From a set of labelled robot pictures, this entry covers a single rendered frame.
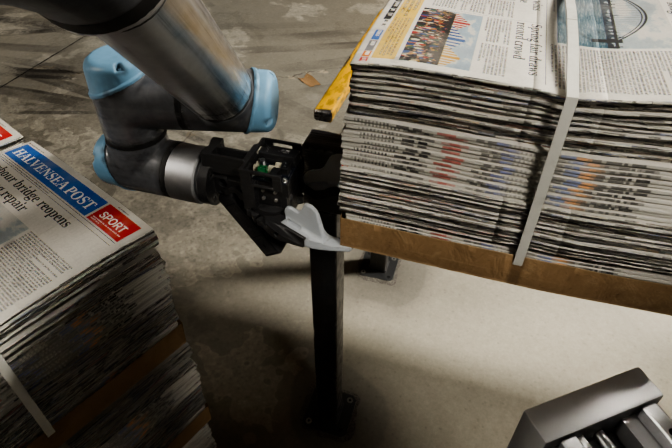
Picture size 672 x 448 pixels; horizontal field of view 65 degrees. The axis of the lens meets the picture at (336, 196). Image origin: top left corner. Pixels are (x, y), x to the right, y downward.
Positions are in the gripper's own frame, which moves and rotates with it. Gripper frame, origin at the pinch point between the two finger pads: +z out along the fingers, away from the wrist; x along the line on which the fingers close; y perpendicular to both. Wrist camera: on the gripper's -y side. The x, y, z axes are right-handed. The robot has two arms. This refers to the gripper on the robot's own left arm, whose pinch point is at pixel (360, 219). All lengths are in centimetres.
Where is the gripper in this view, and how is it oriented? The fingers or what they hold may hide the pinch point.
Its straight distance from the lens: 64.6
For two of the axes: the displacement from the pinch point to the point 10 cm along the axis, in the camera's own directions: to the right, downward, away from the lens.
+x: 2.9, -6.1, 7.3
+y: 0.0, -7.7, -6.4
